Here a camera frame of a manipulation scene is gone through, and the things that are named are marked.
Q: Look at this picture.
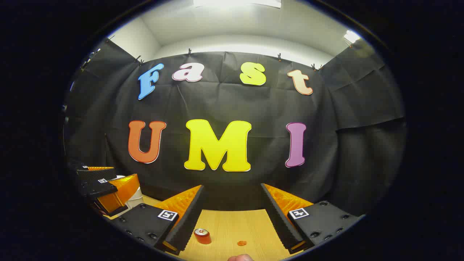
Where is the black backdrop cloth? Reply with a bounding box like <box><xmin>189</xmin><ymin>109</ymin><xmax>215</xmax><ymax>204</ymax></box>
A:
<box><xmin>63</xmin><ymin>38</ymin><xmax>406</xmax><ymax>218</ymax></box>

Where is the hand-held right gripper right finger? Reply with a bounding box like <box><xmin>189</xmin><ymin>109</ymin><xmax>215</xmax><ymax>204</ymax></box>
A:
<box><xmin>260</xmin><ymin>183</ymin><xmax>365</xmax><ymax>254</ymax></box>

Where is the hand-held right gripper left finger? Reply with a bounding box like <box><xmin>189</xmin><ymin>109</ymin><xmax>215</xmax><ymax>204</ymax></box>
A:
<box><xmin>115</xmin><ymin>185</ymin><xmax>204</xmax><ymax>256</ymax></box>

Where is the wooden desktop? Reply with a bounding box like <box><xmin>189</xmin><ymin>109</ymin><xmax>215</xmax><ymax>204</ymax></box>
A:
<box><xmin>103</xmin><ymin>194</ymin><xmax>301</xmax><ymax>261</ymax></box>

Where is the red pop can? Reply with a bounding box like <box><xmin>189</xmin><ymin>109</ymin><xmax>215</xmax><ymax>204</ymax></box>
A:
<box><xmin>194</xmin><ymin>228</ymin><xmax>212</xmax><ymax>245</ymax></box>

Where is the white desktop garbage bin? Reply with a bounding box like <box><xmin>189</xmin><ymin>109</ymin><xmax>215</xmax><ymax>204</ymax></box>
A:
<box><xmin>116</xmin><ymin>175</ymin><xmax>144</xmax><ymax>209</ymax></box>

